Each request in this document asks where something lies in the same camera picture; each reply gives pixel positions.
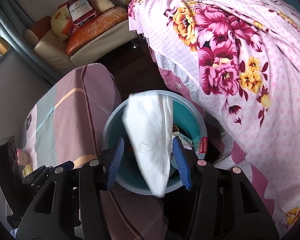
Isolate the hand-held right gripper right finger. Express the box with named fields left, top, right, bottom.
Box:
left=172, top=138, right=279, bottom=240

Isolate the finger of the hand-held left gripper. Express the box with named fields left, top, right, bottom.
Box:
left=25, top=161, right=74, bottom=185

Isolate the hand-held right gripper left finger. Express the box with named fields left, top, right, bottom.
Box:
left=16, top=137, right=125, bottom=240

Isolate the white wrapper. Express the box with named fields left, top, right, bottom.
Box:
left=122, top=92, right=175, bottom=198

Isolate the teal plastic bin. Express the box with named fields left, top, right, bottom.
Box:
left=102, top=90, right=208, bottom=197

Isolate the pink roll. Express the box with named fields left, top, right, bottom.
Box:
left=16, top=149, right=30, bottom=167

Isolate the pink striped tablecloth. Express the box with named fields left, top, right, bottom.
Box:
left=20, top=64, right=170, bottom=240

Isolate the pink bed sheet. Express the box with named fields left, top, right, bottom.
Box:
left=150, top=47, right=300, bottom=233

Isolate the beige leather sofa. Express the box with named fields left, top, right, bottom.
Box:
left=24, top=0, right=139, bottom=67

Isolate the pink floral quilt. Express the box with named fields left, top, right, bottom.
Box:
left=127, top=0, right=300, bottom=212

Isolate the grey-blue curtain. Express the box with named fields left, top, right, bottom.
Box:
left=0, top=0, right=63, bottom=85

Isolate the yellow plush toy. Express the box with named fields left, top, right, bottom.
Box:
left=51, top=7, right=74, bottom=42

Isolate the orange sofa cushion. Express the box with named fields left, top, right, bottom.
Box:
left=65, top=6, right=129, bottom=56

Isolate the beige pillow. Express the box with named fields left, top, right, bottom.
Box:
left=91, top=0, right=115, bottom=13

